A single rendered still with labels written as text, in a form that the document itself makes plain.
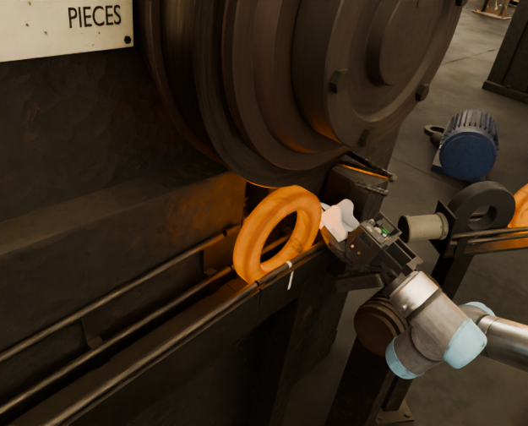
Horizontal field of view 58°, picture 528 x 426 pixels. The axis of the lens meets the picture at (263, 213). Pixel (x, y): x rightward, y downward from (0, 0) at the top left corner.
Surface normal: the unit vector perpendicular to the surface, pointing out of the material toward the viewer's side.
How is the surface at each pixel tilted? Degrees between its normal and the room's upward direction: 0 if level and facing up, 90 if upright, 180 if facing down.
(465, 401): 0
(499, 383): 0
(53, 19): 90
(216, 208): 90
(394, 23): 90
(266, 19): 86
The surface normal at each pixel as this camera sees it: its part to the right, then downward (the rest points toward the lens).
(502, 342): -0.85, -0.22
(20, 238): 0.13, -0.82
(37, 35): 0.71, 0.47
